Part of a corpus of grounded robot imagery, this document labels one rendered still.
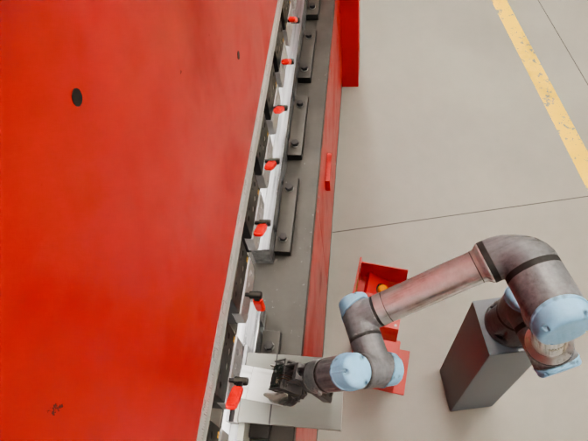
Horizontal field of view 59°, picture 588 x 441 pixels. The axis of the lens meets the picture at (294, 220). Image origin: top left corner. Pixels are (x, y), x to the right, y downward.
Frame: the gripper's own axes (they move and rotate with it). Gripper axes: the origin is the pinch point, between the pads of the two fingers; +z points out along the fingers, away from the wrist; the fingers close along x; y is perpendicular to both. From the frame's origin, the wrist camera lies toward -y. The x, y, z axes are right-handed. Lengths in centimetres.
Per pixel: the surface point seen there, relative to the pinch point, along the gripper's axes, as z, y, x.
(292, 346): 10.7, -8.2, -15.2
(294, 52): 18, 15, -131
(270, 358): 3.1, 2.1, -7.3
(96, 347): -60, 57, 18
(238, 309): -14.9, 22.8, -9.6
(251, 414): 4.1, 3.3, 7.7
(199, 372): -30.9, 33.7, 10.2
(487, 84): 33, -118, -225
